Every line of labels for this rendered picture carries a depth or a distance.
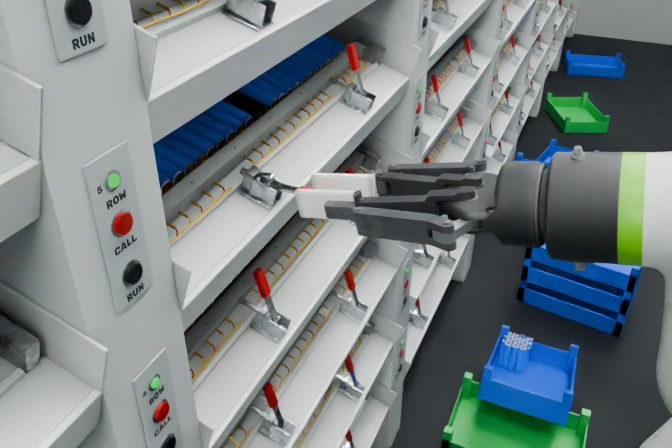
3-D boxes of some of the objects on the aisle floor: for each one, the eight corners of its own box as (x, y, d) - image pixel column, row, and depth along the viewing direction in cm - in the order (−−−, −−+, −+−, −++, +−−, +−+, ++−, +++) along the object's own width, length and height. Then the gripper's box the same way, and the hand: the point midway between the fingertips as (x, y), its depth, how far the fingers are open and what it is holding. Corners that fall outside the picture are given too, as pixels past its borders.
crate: (496, 350, 178) (502, 324, 177) (572, 373, 171) (579, 345, 170) (476, 398, 151) (483, 367, 149) (566, 426, 144) (574, 394, 142)
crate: (584, 432, 155) (591, 410, 151) (574, 503, 139) (581, 480, 135) (462, 393, 165) (465, 370, 161) (440, 454, 150) (443, 431, 146)
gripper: (534, 295, 51) (276, 268, 61) (561, 199, 63) (343, 191, 74) (529, 212, 47) (258, 199, 58) (559, 128, 60) (331, 130, 70)
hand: (335, 196), depth 64 cm, fingers open, 3 cm apart
